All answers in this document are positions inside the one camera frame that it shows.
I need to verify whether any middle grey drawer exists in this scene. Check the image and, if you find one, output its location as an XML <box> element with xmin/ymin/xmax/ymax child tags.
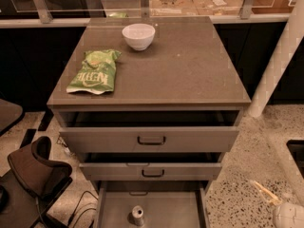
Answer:
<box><xmin>80</xmin><ymin>153</ymin><xmax>221</xmax><ymax>181</ymax></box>

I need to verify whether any white ceramic bowl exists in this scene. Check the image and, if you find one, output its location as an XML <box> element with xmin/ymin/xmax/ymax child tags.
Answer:
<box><xmin>122</xmin><ymin>24</ymin><xmax>156</xmax><ymax>51</ymax></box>

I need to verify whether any dark round table edge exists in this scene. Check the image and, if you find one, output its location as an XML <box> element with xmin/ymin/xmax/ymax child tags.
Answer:
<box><xmin>0</xmin><ymin>99</ymin><xmax>24</xmax><ymax>136</ymax></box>

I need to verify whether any left cardboard box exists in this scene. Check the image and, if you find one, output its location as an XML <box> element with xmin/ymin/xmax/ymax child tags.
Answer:
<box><xmin>149</xmin><ymin>0</ymin><xmax>198</xmax><ymax>16</ymax></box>

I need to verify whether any grey drawer cabinet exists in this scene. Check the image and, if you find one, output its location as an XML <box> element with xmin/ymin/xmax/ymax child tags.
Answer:
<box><xmin>47</xmin><ymin>15</ymin><xmax>252</xmax><ymax>228</ymax></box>

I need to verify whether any cardboard box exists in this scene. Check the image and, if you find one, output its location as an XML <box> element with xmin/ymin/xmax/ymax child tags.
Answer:
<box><xmin>149</xmin><ymin>0</ymin><xmax>198</xmax><ymax>16</ymax></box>
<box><xmin>192</xmin><ymin>0</ymin><xmax>243</xmax><ymax>15</ymax></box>

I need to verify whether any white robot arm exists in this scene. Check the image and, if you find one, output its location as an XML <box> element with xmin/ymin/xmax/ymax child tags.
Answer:
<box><xmin>247</xmin><ymin>0</ymin><xmax>304</xmax><ymax>228</ymax></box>

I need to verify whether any top grey drawer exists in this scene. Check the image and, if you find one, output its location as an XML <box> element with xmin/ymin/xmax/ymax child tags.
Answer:
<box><xmin>60</xmin><ymin>110</ymin><xmax>238</xmax><ymax>153</ymax></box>

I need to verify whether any green Kettle chip bag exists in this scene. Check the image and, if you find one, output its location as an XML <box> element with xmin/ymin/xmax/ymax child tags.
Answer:
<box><xmin>66</xmin><ymin>49</ymin><xmax>121</xmax><ymax>95</ymax></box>

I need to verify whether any black floor cable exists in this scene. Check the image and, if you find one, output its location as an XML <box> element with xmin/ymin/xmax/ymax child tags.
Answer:
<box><xmin>66</xmin><ymin>190</ymin><xmax>99</xmax><ymax>227</ymax></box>

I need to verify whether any black office chair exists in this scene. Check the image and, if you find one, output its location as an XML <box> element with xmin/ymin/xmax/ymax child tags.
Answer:
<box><xmin>0</xmin><ymin>137</ymin><xmax>72</xmax><ymax>228</ymax></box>

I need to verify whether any silver redbull can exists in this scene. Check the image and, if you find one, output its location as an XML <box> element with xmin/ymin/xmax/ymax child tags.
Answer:
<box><xmin>131</xmin><ymin>205</ymin><xmax>144</xmax><ymax>226</ymax></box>

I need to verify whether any right cardboard box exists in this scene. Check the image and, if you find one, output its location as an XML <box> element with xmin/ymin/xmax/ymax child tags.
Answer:
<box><xmin>192</xmin><ymin>0</ymin><xmax>243</xmax><ymax>15</ymax></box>

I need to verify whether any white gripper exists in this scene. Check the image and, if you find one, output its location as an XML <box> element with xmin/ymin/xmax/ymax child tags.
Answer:
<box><xmin>249</xmin><ymin>180</ymin><xmax>304</xmax><ymax>228</ymax></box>

